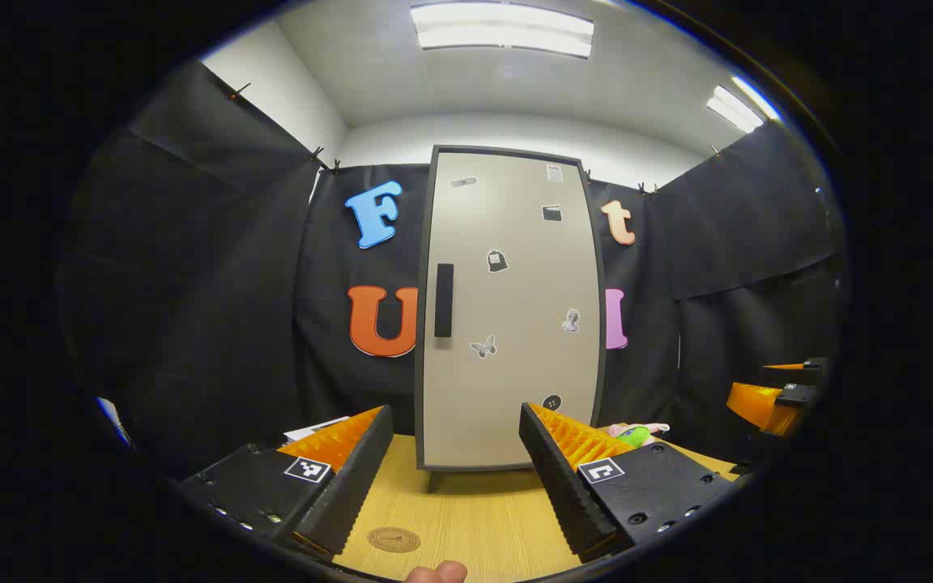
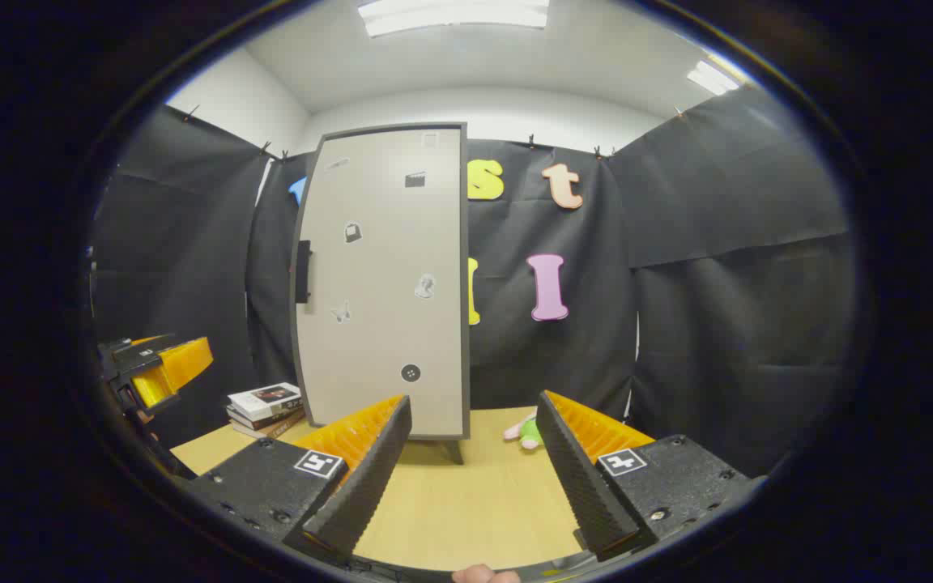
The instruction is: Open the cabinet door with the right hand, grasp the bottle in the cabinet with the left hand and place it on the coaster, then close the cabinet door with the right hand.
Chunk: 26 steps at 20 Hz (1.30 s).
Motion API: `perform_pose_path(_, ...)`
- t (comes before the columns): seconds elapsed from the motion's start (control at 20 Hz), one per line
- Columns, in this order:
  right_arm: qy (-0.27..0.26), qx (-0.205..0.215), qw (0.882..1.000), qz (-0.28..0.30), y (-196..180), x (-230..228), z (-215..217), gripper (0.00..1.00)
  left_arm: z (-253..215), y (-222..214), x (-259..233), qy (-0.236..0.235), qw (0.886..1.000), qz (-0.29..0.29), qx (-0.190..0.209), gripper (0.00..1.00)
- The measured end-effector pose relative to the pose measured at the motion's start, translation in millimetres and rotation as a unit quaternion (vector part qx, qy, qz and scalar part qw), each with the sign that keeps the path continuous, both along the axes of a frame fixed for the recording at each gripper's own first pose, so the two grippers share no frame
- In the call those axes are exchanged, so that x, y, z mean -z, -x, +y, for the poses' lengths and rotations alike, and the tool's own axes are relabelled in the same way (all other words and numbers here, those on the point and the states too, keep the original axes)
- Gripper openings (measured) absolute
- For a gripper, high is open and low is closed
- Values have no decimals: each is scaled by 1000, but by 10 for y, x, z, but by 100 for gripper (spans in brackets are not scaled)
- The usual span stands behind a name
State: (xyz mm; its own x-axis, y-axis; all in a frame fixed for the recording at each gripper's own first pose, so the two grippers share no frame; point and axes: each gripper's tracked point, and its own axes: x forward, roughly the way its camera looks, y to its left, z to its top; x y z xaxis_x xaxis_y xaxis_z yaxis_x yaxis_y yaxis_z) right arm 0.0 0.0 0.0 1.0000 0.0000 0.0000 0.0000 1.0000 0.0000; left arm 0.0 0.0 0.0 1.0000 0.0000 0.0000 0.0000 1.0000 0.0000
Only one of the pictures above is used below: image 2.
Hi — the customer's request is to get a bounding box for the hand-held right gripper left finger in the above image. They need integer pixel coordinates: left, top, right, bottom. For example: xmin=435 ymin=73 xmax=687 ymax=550
xmin=187 ymin=394 xmax=413 ymax=564

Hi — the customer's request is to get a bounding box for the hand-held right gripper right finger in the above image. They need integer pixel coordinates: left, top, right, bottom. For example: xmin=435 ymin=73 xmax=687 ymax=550
xmin=535 ymin=390 xmax=759 ymax=561

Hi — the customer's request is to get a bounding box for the black door handle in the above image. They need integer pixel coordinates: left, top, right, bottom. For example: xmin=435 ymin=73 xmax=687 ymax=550
xmin=295 ymin=240 xmax=313 ymax=304

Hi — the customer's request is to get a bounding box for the beige cabinet door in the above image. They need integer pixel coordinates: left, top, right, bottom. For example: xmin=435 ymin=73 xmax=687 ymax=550
xmin=292 ymin=126 xmax=466 ymax=438

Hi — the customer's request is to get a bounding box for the pink green plush toy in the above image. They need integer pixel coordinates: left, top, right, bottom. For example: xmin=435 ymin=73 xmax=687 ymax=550
xmin=503 ymin=413 xmax=544 ymax=450

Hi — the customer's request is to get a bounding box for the white cover book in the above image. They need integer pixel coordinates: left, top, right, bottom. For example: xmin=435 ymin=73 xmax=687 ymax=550
xmin=228 ymin=382 xmax=303 ymax=422

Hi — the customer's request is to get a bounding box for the dark cover book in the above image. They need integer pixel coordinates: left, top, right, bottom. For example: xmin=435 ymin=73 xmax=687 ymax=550
xmin=228 ymin=405 xmax=305 ymax=432

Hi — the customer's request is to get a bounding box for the brown cover book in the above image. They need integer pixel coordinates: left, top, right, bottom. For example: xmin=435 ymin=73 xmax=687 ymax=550
xmin=232 ymin=413 xmax=307 ymax=440

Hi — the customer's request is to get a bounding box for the black backdrop cloth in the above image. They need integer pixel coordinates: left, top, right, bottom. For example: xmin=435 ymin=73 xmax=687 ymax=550
xmin=90 ymin=85 xmax=856 ymax=479

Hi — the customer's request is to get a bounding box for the small ceiling light panel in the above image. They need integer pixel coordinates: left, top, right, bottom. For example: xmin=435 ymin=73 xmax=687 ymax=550
xmin=687 ymin=61 xmax=739 ymax=96

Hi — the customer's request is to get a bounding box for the long ceiling light panel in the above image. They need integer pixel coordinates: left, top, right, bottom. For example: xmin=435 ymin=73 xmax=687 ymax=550
xmin=357 ymin=0 xmax=550 ymax=37

